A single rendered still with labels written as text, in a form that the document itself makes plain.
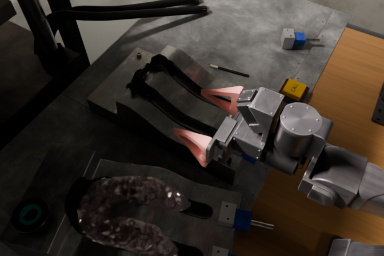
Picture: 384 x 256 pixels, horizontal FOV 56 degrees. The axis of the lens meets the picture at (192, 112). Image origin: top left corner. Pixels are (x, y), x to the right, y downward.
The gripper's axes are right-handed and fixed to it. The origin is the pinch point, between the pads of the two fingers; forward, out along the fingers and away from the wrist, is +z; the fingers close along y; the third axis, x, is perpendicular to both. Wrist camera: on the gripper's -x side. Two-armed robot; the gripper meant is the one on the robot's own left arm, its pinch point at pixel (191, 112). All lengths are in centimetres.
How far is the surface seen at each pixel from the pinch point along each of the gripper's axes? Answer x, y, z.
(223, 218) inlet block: 32.0, 2.6, -9.6
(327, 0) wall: 96, -186, 4
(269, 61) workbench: 40, -58, 3
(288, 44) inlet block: 38, -67, -1
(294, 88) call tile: 36, -47, -10
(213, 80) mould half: 31.5, -34.1, 12.3
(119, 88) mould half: 34, -19, 37
